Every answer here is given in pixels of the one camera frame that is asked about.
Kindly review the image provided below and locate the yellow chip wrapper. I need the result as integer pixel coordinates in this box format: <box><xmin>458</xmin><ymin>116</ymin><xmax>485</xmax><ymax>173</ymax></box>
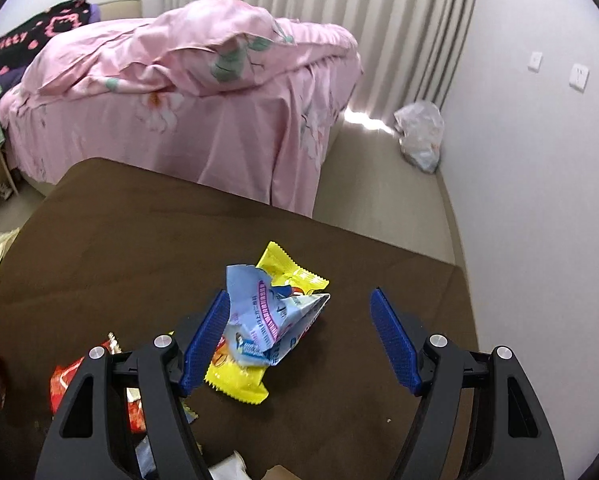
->
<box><xmin>205</xmin><ymin>242</ymin><xmax>330</xmax><ymax>405</ymax></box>

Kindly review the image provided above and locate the white wall socket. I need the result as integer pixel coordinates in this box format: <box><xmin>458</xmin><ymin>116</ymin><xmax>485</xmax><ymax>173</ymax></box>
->
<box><xmin>569</xmin><ymin>63</ymin><xmax>590</xmax><ymax>93</ymax></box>

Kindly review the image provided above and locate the striped window curtain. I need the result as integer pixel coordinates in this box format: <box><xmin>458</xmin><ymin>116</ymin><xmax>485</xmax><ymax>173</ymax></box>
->
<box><xmin>163</xmin><ymin>0</ymin><xmax>485</xmax><ymax>122</ymax></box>

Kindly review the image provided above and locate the red snack wrapper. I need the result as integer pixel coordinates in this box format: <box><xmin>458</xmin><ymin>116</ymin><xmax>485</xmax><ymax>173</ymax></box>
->
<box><xmin>49</xmin><ymin>331</ymin><xmax>149</xmax><ymax>435</ymax></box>

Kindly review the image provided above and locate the black pink kitty blanket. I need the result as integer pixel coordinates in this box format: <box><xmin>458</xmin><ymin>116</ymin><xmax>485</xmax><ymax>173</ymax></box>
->
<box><xmin>0</xmin><ymin>0</ymin><xmax>101</xmax><ymax>88</ymax></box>

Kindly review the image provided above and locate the white wall switch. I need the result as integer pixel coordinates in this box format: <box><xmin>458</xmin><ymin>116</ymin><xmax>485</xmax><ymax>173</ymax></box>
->
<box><xmin>527</xmin><ymin>51</ymin><xmax>543</xmax><ymax>73</ymax></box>

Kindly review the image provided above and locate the white plastic bag on floor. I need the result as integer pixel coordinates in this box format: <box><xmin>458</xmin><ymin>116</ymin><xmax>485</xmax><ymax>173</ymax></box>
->
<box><xmin>394</xmin><ymin>101</ymin><xmax>445</xmax><ymax>174</ymax></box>

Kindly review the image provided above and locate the light blue wrapper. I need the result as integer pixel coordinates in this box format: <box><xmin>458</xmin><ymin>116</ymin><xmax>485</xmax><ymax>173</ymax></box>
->
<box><xmin>225</xmin><ymin>264</ymin><xmax>330</xmax><ymax>366</ymax></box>

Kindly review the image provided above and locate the silver small wrapper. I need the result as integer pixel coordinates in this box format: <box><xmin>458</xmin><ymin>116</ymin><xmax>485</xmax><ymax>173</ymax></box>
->
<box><xmin>134</xmin><ymin>404</ymin><xmax>201</xmax><ymax>480</ymax></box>

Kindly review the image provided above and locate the pink floral bed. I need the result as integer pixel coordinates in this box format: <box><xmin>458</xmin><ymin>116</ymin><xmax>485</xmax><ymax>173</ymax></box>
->
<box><xmin>0</xmin><ymin>0</ymin><xmax>362</xmax><ymax>216</ymax></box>

